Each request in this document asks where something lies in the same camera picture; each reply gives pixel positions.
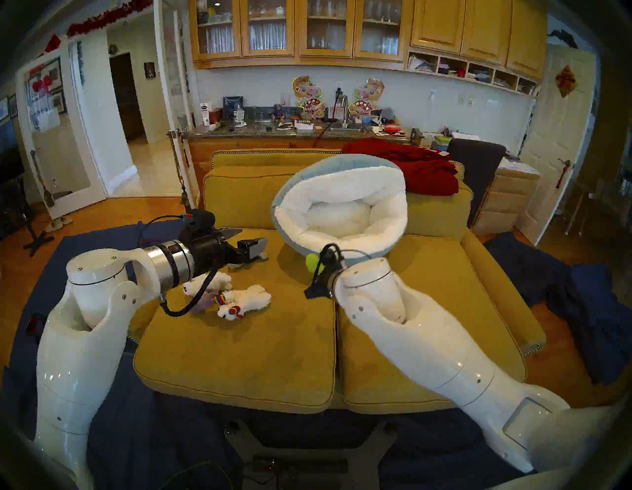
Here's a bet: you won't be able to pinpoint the yellow fabric sofa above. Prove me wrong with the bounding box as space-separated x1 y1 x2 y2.
127 148 546 414

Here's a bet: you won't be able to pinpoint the wooden wall cabinets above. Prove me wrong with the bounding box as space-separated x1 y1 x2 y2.
189 0 548 97

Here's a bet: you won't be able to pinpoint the red tinsel garland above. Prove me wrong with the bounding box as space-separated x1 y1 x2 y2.
66 0 153 39

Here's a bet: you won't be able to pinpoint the wooden drawer cabinet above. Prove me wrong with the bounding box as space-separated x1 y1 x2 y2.
472 165 540 235

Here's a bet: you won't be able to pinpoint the red blanket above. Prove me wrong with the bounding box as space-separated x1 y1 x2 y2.
342 138 460 196

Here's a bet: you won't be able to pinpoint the cartoon child paper decoration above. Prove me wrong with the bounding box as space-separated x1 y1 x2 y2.
348 78 385 119
291 75 326 120

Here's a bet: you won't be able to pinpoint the red diamond door ornament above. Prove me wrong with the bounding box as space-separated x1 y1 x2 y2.
554 65 578 98

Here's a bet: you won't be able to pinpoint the crumpled blue cloth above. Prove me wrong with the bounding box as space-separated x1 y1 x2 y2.
484 232 632 386

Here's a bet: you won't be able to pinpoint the blue white plush dog bed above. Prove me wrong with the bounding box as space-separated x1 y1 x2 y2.
270 154 408 267

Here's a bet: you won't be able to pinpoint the purple plush toy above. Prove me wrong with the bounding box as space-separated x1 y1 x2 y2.
190 291 220 314

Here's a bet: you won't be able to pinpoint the grey green plush toy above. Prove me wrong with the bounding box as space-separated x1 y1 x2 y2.
227 252 270 270

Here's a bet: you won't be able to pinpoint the black television screen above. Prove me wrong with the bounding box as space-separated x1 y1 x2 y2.
0 119 25 183

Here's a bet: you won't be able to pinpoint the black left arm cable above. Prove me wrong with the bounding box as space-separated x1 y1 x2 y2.
159 267 219 317

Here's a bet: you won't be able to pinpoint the white framed glass door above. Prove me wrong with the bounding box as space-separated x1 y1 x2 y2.
15 42 107 220
153 0 200 208

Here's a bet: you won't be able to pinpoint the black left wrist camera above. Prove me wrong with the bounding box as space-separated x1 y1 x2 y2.
179 207 216 240

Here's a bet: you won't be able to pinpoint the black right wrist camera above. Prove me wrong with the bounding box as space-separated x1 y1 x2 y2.
318 244 346 272

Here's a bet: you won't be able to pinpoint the white plush dog red hat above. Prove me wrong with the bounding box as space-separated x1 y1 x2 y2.
184 271 233 297

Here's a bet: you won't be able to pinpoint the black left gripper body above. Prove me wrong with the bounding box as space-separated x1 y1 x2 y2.
190 227 250 276

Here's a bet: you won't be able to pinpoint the brown rope tassel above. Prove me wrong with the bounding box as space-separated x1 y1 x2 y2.
167 129 192 208

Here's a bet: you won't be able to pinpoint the dark office chair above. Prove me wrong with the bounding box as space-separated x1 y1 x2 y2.
447 138 507 228

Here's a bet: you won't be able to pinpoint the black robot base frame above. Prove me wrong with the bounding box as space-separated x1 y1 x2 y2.
225 420 398 490

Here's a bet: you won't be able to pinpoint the granite kitchen counter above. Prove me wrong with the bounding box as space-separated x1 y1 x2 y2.
184 119 420 198

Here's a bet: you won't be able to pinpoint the black tripod stand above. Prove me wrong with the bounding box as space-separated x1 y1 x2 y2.
0 178 55 257

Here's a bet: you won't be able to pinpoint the white panel door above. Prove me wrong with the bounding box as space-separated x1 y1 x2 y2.
516 43 596 246

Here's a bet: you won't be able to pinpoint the white llama plush rainbow trim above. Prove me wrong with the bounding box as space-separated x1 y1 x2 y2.
215 285 272 321

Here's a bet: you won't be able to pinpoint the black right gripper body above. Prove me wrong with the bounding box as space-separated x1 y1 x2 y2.
305 269 336 299

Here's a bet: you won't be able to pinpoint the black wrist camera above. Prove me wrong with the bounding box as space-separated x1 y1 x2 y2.
179 207 216 240
318 244 346 272

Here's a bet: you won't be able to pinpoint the navy blue floor blanket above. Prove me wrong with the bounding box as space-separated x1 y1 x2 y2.
0 220 544 490

